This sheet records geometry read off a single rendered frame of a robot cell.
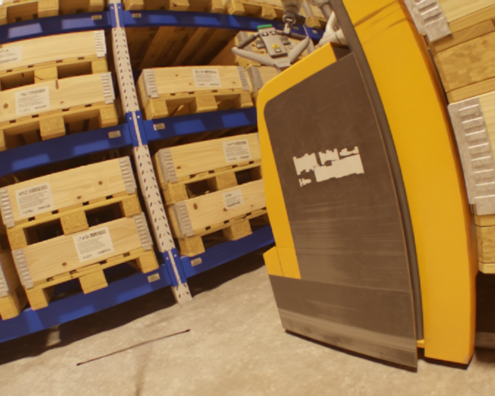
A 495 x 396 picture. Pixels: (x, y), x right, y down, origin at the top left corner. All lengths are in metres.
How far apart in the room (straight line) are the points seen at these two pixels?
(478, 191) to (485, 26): 0.30
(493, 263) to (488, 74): 0.35
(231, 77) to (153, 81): 0.62
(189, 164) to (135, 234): 0.54
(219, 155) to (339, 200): 1.32
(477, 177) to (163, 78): 1.84
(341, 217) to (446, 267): 0.30
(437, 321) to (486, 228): 0.30
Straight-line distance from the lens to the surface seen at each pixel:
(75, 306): 1.82
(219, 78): 2.22
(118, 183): 1.74
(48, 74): 1.96
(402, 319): 0.80
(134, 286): 1.83
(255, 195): 2.07
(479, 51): 0.60
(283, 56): 1.55
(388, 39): 0.72
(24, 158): 1.85
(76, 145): 1.84
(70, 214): 1.71
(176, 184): 1.82
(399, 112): 0.70
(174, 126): 1.99
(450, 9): 0.63
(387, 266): 0.75
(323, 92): 0.75
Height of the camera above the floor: 0.61
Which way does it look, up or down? 2 degrees down
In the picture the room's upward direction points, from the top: 15 degrees counter-clockwise
